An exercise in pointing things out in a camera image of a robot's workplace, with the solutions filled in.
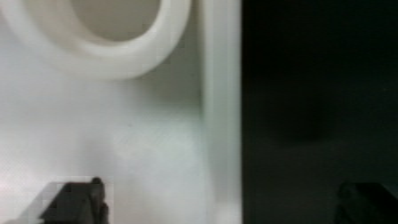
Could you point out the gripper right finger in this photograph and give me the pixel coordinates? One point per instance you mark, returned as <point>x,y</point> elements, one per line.
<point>366,203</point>

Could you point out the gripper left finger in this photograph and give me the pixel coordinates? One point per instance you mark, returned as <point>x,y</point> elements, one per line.
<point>78,206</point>

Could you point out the white square table top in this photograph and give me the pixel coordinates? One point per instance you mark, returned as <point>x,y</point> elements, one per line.
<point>119,108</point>

